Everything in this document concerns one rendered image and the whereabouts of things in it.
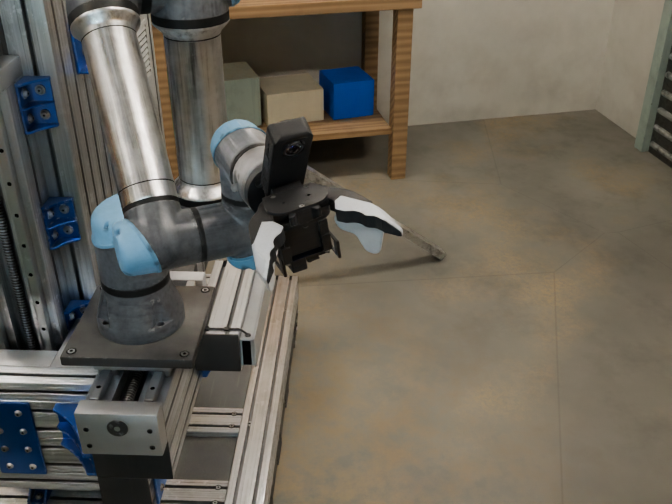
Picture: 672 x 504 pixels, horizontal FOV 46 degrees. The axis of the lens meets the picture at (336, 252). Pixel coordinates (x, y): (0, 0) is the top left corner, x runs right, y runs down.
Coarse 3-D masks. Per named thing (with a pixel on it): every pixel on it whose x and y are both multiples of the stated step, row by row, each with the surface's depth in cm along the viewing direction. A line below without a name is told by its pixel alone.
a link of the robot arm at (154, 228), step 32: (96, 0) 105; (128, 0) 107; (96, 32) 105; (128, 32) 107; (96, 64) 105; (128, 64) 105; (96, 96) 105; (128, 96) 104; (128, 128) 103; (160, 128) 107; (128, 160) 102; (160, 160) 104; (128, 192) 102; (160, 192) 102; (128, 224) 101; (160, 224) 101; (192, 224) 103; (128, 256) 100; (160, 256) 101; (192, 256) 103
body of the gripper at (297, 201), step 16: (256, 176) 93; (256, 192) 94; (272, 192) 89; (288, 192) 88; (304, 192) 88; (320, 192) 88; (256, 208) 95; (272, 208) 86; (288, 208) 86; (304, 208) 86; (320, 208) 86; (288, 224) 86; (304, 224) 87; (320, 224) 87; (288, 240) 87; (304, 240) 88; (320, 240) 89; (336, 240) 90; (288, 256) 87; (304, 256) 89
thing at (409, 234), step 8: (312, 168) 283; (312, 176) 279; (320, 176) 281; (328, 184) 283; (336, 184) 287; (400, 224) 302; (408, 232) 302; (416, 240) 305; (424, 240) 307; (424, 248) 308; (432, 248) 309; (440, 248) 315; (440, 256) 312
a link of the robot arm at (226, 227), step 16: (208, 208) 105; (224, 208) 105; (240, 208) 103; (208, 224) 103; (224, 224) 104; (240, 224) 104; (208, 240) 103; (224, 240) 104; (240, 240) 105; (208, 256) 104; (224, 256) 106; (240, 256) 107
